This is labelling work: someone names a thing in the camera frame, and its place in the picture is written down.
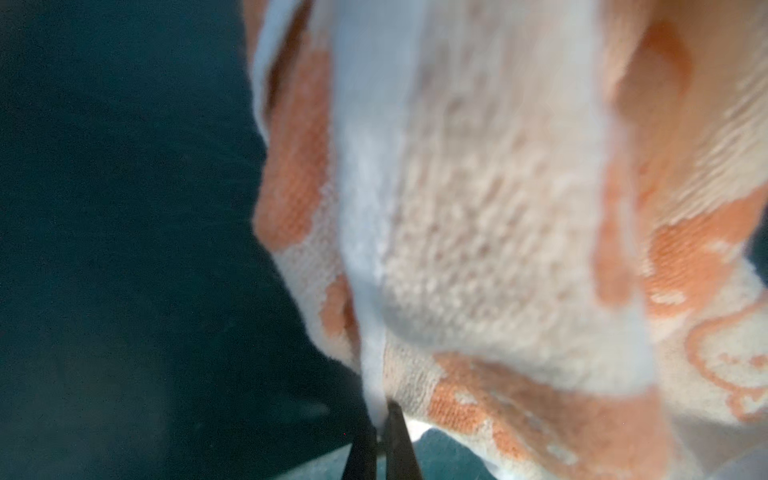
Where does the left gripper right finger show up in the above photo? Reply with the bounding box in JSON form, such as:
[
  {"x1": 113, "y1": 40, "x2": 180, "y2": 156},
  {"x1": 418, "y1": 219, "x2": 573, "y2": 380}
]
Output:
[{"x1": 383, "y1": 400, "x2": 423, "y2": 480}]

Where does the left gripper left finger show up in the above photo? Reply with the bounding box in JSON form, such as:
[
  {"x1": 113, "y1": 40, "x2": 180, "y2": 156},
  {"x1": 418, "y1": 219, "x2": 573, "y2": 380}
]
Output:
[{"x1": 341, "y1": 425, "x2": 377, "y2": 480}]

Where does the orange white patterned towel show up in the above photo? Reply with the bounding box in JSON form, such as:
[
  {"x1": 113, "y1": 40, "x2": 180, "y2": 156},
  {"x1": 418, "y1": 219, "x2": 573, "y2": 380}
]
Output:
[{"x1": 242, "y1": 1, "x2": 767, "y2": 479}]

